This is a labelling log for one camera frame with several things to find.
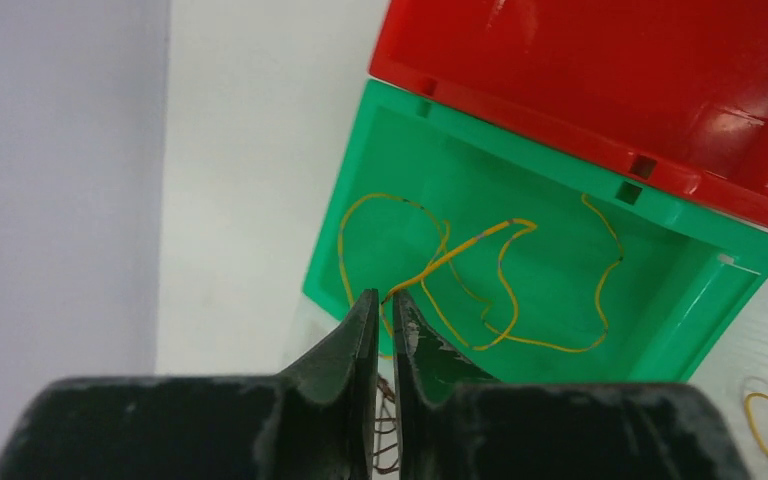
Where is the brown cable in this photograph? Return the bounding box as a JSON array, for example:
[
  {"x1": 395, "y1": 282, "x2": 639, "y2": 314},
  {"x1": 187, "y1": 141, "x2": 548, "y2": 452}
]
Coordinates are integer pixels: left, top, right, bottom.
[{"x1": 371, "y1": 374, "x2": 402, "y2": 477}]

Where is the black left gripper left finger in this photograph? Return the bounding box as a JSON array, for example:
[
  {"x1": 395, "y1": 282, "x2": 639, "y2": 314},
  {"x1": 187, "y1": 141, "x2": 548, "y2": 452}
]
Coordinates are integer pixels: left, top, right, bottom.
[{"x1": 0, "y1": 288, "x2": 381, "y2": 480}]

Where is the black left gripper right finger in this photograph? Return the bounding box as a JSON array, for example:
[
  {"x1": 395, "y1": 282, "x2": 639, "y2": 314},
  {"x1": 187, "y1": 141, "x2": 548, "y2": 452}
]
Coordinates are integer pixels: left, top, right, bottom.
[{"x1": 392, "y1": 291, "x2": 750, "y2": 479}]

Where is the green plastic bin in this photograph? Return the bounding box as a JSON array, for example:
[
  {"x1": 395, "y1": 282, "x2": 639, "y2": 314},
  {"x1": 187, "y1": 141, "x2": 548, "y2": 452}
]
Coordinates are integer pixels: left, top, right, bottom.
[{"x1": 303, "y1": 80, "x2": 768, "y2": 383}]

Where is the red plastic bin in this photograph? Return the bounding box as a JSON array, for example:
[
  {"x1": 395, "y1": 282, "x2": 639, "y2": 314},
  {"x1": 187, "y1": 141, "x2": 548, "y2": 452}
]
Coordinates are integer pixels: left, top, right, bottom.
[{"x1": 369, "y1": 1, "x2": 768, "y2": 228}]

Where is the clear plastic bin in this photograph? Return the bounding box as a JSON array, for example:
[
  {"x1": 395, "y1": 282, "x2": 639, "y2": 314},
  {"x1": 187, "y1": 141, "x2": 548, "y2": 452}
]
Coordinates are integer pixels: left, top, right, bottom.
[{"x1": 279, "y1": 289, "x2": 380, "y2": 418}]

